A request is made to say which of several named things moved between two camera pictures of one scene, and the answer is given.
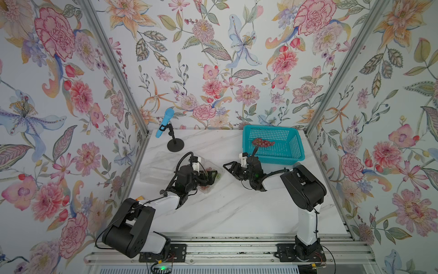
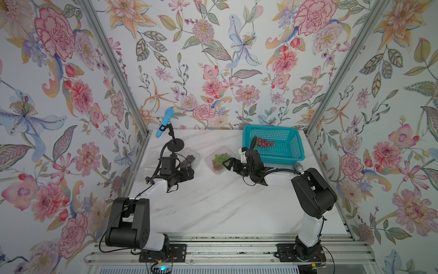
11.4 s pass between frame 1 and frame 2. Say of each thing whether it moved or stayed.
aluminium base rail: stayed
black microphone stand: stayed
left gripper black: moved
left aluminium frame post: stayed
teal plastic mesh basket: stayed
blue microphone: stayed
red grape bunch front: moved
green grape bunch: moved
